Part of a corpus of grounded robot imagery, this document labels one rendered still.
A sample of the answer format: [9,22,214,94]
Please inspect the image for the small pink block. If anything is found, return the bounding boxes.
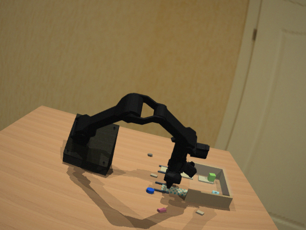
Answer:
[157,208,166,213]

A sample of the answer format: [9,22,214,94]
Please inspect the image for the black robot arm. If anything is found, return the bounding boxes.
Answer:
[70,93,210,178]

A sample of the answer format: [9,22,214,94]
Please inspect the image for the cream strip with teal polka dots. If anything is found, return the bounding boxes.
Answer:
[161,184,188,196]

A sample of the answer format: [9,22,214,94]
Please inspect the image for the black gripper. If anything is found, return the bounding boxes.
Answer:
[164,153,187,189]

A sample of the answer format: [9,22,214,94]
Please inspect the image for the small beige flat block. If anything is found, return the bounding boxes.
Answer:
[196,210,204,215]

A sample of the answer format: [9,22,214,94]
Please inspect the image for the pale yellow striped flat strip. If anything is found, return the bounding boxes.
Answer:
[160,167,189,178]

